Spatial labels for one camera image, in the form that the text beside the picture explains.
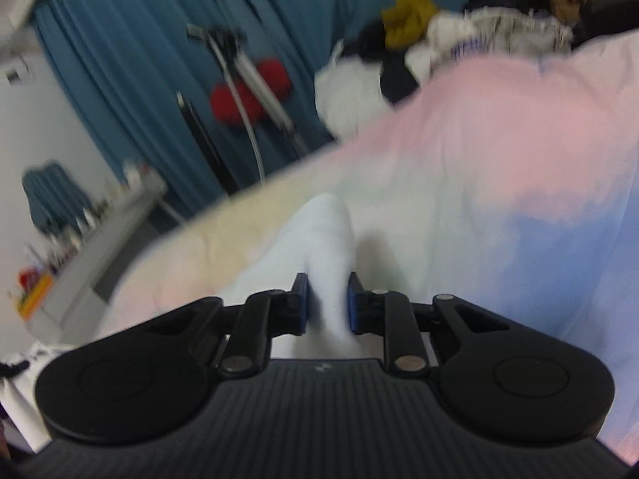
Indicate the white sweatshirt jacket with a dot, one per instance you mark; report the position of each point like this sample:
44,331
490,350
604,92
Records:
318,241

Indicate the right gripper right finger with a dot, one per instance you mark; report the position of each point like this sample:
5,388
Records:
389,315

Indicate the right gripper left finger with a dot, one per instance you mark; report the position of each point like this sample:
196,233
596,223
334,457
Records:
252,326

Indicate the white desk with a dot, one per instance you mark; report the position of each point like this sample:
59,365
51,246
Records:
73,310

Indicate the mustard yellow garment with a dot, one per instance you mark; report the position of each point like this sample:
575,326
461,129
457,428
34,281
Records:
407,22

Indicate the red garment on stand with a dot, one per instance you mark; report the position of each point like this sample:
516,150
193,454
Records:
224,108

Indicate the white and black puffer jacket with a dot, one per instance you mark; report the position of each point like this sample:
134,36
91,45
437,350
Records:
364,80

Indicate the black sofa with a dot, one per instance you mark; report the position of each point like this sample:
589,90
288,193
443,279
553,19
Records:
595,18

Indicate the blue curtain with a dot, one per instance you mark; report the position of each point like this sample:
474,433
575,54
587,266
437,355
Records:
125,64

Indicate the pastel tie-dye bed duvet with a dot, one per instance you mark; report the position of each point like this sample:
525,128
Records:
512,184

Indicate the garment steamer stand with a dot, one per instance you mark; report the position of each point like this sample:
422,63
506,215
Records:
227,47

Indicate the black upright board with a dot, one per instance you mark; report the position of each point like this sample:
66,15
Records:
206,146

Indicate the teal chair back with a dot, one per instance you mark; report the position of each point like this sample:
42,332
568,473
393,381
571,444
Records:
54,198

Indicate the grey crumpled garment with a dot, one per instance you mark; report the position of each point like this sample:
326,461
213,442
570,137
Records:
454,36

